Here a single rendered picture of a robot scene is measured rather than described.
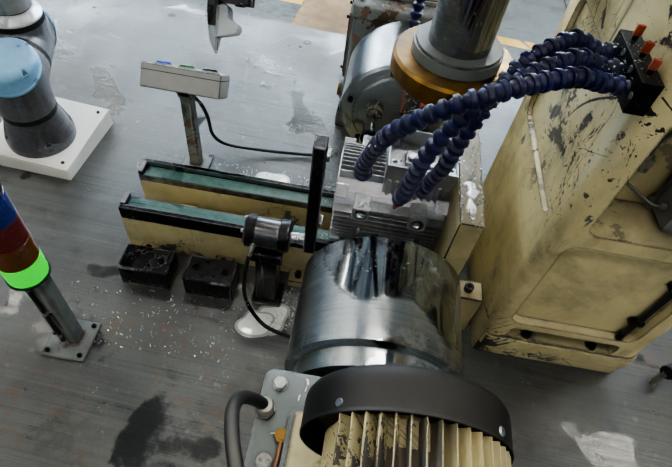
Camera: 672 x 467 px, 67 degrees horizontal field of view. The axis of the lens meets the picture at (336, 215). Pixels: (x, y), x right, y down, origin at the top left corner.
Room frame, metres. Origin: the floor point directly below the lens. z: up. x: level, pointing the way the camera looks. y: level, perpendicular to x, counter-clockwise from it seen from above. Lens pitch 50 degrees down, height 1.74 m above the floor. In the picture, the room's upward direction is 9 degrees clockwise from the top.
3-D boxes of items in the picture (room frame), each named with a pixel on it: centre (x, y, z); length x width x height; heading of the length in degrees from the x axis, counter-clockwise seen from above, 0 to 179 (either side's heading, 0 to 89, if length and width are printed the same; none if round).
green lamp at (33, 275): (0.37, 0.45, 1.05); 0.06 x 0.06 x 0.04
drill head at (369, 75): (1.02, -0.10, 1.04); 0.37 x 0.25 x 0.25; 179
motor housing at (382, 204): (0.67, -0.09, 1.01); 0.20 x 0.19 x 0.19; 89
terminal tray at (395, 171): (0.67, -0.13, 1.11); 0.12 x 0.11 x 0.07; 89
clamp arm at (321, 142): (0.53, 0.04, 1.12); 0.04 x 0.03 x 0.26; 89
